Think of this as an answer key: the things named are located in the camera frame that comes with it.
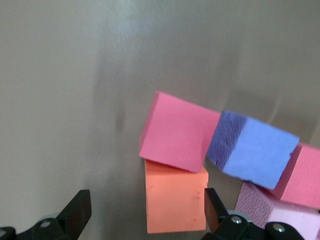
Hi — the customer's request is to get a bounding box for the red-pink foam cube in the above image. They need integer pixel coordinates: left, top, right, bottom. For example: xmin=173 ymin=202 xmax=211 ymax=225
xmin=271 ymin=142 xmax=320 ymax=211
xmin=138 ymin=90 xmax=222 ymax=174

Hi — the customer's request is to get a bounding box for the light pink foam cube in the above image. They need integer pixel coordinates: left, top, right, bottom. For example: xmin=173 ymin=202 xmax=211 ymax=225
xmin=234 ymin=181 xmax=320 ymax=240

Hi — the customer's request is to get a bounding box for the purple foam cube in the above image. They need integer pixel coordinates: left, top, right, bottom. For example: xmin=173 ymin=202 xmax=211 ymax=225
xmin=205 ymin=110 xmax=301 ymax=190

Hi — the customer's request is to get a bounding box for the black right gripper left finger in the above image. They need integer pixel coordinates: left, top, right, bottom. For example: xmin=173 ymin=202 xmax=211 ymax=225
xmin=17 ymin=189 xmax=92 ymax=240

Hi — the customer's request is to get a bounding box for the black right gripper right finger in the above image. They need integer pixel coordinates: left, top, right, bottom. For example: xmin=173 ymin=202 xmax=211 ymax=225
xmin=202 ymin=187 xmax=306 ymax=240

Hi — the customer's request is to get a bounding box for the orange foam cube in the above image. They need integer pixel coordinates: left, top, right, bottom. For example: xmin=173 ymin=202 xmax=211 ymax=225
xmin=144 ymin=159 xmax=210 ymax=235

